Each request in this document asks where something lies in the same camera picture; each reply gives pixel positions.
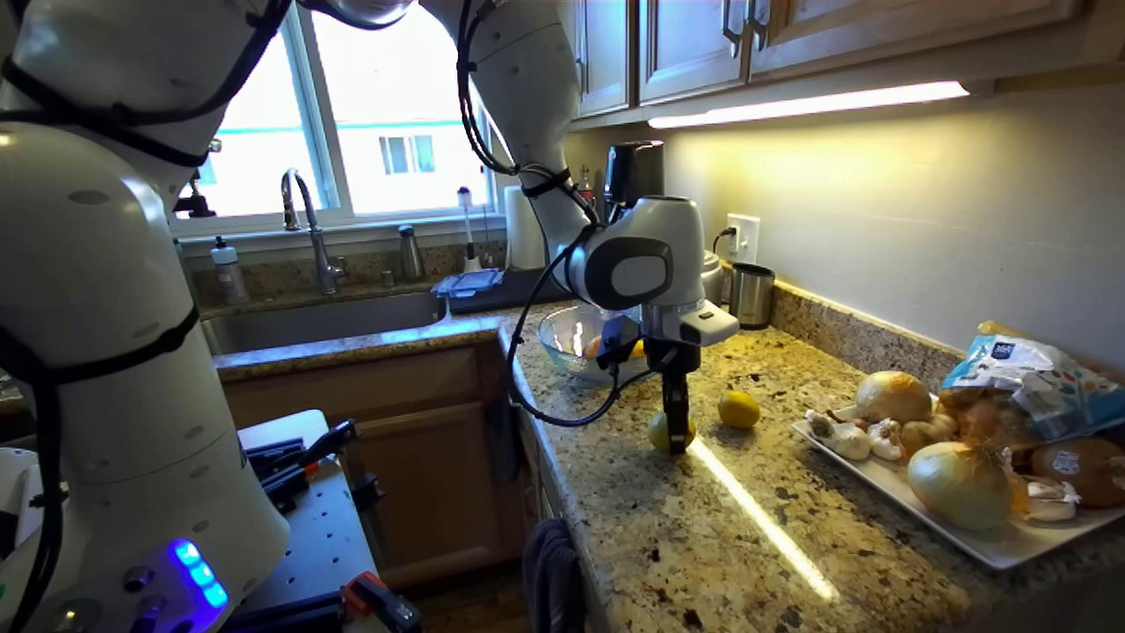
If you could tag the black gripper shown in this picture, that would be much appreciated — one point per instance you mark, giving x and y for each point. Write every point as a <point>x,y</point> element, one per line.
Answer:
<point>671,351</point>

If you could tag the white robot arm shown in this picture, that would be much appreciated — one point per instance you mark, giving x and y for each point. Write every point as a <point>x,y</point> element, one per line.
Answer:
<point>91,353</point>

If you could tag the lemon inside bowl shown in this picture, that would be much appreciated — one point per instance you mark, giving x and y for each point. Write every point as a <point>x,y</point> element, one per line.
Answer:
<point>636,351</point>

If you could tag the clear glass bowl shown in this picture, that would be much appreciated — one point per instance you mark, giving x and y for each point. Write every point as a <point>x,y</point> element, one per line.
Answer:
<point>564,335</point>

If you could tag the white mushroom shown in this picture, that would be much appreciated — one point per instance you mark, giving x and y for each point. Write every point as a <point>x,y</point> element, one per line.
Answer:
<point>888,441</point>
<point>850,441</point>

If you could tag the dark hanging towel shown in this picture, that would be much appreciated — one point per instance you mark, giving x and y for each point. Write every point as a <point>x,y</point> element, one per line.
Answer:
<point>548,573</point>

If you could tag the small yellow onion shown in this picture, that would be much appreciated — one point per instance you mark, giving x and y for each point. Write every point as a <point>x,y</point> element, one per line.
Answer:
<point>893,394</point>

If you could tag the white paper towel roll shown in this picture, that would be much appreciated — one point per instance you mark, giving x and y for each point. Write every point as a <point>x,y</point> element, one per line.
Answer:
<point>522,241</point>

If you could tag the black coffee appliance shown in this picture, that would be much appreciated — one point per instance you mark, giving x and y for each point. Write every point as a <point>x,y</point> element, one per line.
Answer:
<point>635,177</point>

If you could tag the blue sponge holder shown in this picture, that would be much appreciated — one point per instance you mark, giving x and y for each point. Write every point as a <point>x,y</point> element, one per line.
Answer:
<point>468,286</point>

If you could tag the wooden lower cabinet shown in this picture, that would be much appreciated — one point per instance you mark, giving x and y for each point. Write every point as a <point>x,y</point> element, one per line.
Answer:
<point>432,495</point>

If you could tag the dish brush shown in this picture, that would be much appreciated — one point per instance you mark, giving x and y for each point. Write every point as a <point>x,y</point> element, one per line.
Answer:
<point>466,200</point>

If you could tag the large pale onion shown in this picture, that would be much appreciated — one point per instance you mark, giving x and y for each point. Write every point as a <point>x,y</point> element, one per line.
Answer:
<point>965,485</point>

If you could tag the orange brown onion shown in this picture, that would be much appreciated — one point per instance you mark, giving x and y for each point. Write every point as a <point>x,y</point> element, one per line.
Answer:
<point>983,420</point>

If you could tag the under cabinet light strip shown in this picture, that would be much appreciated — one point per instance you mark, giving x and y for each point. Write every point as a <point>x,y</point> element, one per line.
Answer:
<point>820,104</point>

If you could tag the white rectangular plate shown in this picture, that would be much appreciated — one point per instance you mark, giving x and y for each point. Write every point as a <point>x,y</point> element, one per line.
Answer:
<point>996,545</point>

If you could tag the kitchen sink basin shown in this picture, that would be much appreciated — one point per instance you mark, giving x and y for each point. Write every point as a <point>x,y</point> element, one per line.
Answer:
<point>329,319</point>

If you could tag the red black tool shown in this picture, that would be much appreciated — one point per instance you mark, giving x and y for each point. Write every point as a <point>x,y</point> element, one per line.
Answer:
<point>373,604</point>

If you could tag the blue white plastic bag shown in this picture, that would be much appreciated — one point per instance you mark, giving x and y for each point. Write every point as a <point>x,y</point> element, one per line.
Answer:
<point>1032,375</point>

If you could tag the chrome sink faucet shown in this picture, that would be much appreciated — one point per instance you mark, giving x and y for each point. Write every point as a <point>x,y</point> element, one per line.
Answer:
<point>329,274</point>

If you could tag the grey perforated cart board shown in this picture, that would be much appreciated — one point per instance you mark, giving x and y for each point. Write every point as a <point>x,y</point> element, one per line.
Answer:
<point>318,538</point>

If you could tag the white garlic bulb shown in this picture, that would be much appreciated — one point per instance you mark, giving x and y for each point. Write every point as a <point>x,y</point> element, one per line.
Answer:
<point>1046,501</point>

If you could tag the black clamp tools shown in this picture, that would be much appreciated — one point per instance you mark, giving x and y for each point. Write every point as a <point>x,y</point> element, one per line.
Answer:
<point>286,457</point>

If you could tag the dark brown vegetable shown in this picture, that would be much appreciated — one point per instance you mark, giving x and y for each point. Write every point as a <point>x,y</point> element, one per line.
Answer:
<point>1084,467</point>

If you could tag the kitchen window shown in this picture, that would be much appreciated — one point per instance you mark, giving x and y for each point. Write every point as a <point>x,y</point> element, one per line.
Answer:
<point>352,118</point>

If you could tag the wooden upper cabinets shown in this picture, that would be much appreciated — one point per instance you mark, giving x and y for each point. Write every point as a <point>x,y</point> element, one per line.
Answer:
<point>889,28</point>

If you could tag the soap dispenser bottle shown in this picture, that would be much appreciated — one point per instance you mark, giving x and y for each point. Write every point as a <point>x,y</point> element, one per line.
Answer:
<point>228,278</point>

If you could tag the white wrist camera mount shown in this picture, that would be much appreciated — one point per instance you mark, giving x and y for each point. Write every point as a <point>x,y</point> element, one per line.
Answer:
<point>714,321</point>

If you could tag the white wall outlet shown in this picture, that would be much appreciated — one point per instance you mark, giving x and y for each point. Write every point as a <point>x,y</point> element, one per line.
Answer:
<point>744,238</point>

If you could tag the black camera on tripod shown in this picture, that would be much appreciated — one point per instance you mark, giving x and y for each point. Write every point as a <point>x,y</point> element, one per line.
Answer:
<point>189,205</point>

